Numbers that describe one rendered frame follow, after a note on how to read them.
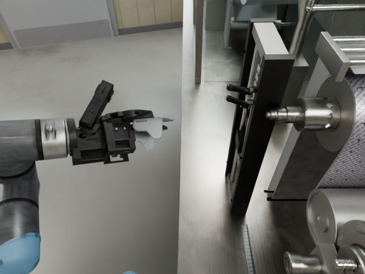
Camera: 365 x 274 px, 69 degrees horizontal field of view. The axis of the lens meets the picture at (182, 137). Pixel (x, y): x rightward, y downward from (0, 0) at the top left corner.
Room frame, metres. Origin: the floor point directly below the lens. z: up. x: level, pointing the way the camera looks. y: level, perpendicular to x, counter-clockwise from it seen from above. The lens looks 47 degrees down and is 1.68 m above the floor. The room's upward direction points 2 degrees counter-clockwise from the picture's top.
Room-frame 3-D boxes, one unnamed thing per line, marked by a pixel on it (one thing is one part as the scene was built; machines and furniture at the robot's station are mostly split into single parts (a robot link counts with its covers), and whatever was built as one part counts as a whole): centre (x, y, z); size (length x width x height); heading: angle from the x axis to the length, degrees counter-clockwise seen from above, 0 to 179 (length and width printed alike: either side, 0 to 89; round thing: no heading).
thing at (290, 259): (0.15, -0.19, 1.18); 0.04 x 0.02 x 0.04; 178
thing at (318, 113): (0.37, -0.25, 1.34); 0.06 x 0.06 x 0.06; 88
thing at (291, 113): (0.37, -0.19, 1.34); 0.06 x 0.03 x 0.03; 88
